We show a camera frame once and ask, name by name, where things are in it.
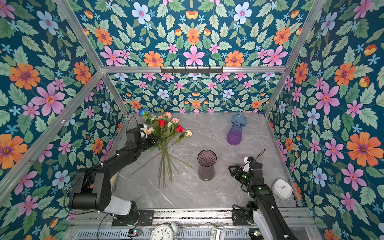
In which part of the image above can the dark pink ribbed glass vase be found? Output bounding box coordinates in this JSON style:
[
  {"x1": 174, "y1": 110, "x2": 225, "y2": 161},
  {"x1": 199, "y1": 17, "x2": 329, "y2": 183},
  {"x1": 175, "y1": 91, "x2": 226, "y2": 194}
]
[{"x1": 197, "y1": 150, "x2": 217, "y2": 182}]

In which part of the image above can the blue artificial flower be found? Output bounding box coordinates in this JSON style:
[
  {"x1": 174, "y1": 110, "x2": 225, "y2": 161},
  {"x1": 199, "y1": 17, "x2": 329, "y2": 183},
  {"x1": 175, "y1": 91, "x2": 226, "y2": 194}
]
[{"x1": 139, "y1": 109, "x2": 150, "y2": 117}]

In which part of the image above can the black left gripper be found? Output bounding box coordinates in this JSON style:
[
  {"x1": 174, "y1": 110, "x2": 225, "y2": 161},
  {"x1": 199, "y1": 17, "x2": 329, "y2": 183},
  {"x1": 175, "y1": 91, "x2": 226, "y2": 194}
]
[{"x1": 136, "y1": 134, "x2": 160, "y2": 152}]

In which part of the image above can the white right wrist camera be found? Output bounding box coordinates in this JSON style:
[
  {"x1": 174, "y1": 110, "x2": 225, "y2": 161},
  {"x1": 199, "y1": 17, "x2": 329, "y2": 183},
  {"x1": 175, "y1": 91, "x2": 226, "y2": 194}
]
[{"x1": 243, "y1": 157, "x2": 255, "y2": 172}]

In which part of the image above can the aluminium front mounting rail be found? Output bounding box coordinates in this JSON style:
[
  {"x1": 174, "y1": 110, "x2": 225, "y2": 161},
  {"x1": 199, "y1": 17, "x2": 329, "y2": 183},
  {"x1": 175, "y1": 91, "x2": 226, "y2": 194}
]
[{"x1": 68, "y1": 207, "x2": 316, "y2": 229}]

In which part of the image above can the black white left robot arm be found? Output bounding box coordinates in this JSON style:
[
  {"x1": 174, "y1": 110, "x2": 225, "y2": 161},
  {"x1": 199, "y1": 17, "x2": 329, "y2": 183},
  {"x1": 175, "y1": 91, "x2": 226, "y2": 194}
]
[{"x1": 69, "y1": 124, "x2": 157, "y2": 225}]

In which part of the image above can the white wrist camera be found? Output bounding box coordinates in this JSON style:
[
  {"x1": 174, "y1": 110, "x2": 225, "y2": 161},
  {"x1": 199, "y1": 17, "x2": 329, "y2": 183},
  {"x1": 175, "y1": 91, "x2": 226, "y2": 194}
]
[
  {"x1": 243, "y1": 157, "x2": 255, "y2": 172},
  {"x1": 138, "y1": 124, "x2": 148, "y2": 139}
]

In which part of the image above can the purple blue ribbed glass vase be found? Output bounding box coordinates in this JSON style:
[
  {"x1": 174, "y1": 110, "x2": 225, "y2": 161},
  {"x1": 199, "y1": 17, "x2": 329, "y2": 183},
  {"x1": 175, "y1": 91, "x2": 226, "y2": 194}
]
[{"x1": 227, "y1": 115, "x2": 248, "y2": 146}]

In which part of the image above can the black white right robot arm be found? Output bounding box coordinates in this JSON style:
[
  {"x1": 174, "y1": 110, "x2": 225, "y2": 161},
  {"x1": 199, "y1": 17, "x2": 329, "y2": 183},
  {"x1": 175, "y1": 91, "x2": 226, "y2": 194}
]
[{"x1": 229, "y1": 162, "x2": 297, "y2": 240}]

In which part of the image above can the white rounded device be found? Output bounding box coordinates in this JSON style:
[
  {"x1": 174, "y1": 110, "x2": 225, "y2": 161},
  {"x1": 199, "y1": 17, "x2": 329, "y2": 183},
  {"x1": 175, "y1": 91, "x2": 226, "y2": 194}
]
[{"x1": 272, "y1": 179, "x2": 293, "y2": 200}]

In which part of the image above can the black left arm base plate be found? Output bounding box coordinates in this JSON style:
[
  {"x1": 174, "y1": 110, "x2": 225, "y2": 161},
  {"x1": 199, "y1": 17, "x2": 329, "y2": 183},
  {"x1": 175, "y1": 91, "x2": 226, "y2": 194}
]
[{"x1": 112, "y1": 210, "x2": 155, "y2": 227}]

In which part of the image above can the black hook rail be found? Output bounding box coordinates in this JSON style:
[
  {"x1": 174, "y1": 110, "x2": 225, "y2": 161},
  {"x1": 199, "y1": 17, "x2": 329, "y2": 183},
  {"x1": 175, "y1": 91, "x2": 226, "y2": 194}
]
[{"x1": 160, "y1": 66, "x2": 224, "y2": 74}]

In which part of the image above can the cream white artificial rose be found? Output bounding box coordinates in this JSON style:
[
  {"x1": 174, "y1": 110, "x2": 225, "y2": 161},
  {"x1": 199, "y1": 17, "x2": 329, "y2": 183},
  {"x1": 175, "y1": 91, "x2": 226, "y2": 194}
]
[{"x1": 185, "y1": 130, "x2": 193, "y2": 138}]

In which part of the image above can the bunch of artificial flowers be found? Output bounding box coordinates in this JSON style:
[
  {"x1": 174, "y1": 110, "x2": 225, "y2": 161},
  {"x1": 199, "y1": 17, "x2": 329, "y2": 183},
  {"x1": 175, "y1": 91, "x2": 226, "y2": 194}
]
[{"x1": 141, "y1": 111, "x2": 194, "y2": 189}]

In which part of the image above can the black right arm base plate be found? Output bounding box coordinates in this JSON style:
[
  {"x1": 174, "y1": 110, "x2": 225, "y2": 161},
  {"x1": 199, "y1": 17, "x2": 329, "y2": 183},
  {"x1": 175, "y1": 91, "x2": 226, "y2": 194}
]
[{"x1": 232, "y1": 209, "x2": 255, "y2": 226}]

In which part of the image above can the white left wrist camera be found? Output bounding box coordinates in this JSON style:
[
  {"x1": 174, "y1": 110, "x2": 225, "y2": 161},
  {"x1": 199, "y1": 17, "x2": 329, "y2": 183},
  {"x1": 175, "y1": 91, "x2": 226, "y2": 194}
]
[{"x1": 138, "y1": 124, "x2": 148, "y2": 139}]

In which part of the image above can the red artificial rose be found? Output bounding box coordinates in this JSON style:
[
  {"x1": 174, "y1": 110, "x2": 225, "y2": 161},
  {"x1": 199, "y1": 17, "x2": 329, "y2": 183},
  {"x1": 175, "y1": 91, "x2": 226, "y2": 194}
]
[{"x1": 158, "y1": 120, "x2": 167, "y2": 128}]

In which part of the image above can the white analog alarm clock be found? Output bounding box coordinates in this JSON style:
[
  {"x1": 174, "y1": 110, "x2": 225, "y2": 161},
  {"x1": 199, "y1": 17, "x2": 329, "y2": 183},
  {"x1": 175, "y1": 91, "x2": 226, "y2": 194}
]
[{"x1": 150, "y1": 222, "x2": 179, "y2": 240}]

